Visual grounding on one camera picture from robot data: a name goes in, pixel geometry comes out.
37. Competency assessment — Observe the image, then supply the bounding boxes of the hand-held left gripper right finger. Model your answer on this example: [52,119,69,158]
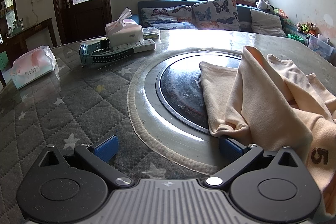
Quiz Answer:
[205,136,308,189]

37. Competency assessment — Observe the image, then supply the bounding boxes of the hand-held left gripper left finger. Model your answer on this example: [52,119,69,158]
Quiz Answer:
[37,135,133,189]

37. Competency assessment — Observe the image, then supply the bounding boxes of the cream long-sleeve garment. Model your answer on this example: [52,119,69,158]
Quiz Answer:
[199,45,336,220]

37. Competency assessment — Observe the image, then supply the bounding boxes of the grey star quilted table cover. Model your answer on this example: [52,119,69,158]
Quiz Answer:
[0,30,336,224]

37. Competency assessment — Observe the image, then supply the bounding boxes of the round black table turntable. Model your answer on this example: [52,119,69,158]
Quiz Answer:
[127,49,252,170]

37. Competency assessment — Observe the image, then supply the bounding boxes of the blue smartwatch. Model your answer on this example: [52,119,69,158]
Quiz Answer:
[79,40,135,66]

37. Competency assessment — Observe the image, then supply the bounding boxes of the grey remote control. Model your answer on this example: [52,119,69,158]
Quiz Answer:
[109,39,156,54]

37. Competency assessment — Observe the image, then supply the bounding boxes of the soft plastic tissue pack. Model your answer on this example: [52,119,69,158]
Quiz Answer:
[9,46,57,90]

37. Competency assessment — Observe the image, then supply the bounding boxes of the white upright tissue box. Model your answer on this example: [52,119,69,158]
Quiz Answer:
[105,7,144,46]

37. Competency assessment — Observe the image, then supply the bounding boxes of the clear plastic food box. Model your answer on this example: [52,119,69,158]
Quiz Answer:
[143,27,160,40]

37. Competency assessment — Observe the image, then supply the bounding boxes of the green plastic basin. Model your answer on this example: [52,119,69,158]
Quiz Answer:
[288,34,305,43]

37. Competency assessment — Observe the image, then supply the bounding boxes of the grey pillow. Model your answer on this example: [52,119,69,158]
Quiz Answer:
[250,9,287,38]

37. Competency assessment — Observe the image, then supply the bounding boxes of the dark blue sofa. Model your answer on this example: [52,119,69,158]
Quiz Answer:
[131,0,289,38]

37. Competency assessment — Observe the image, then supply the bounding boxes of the clear plastic storage box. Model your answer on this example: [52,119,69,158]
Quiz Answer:
[307,34,336,60]

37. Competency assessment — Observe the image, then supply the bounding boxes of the upright butterfly print cushion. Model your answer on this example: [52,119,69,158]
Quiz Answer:
[192,0,240,31]

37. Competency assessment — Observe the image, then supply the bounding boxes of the small plush toys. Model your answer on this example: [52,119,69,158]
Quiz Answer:
[297,22,317,35]

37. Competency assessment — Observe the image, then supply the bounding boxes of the orange plush toy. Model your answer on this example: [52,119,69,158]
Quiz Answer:
[273,7,288,20]

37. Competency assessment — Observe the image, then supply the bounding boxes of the flat butterfly print cushion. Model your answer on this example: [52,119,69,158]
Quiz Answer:
[140,5,198,30]

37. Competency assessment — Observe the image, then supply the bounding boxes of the panda plush toy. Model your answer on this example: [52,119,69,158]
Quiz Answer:
[256,0,274,11]

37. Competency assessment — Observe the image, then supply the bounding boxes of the wall shelf cabinet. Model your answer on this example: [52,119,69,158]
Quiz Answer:
[0,0,19,43]

